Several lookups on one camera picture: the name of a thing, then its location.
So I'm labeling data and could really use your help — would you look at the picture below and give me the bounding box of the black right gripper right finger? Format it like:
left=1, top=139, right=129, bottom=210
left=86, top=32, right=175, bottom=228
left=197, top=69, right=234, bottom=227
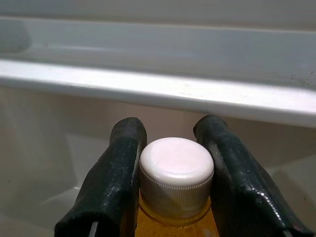
left=193, top=115, right=316, bottom=237

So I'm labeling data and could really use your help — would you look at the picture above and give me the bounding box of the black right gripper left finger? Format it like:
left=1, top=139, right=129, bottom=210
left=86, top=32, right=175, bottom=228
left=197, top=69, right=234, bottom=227
left=54, top=117, right=148, bottom=237

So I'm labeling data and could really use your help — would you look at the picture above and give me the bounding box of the orange drink bottle white cap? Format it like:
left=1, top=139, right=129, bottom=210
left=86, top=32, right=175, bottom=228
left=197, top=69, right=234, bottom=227
left=135, top=137, right=215, bottom=237

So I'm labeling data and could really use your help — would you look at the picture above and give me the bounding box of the white fridge door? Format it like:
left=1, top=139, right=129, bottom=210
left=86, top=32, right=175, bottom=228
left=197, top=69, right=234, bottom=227
left=0, top=0, right=316, bottom=237

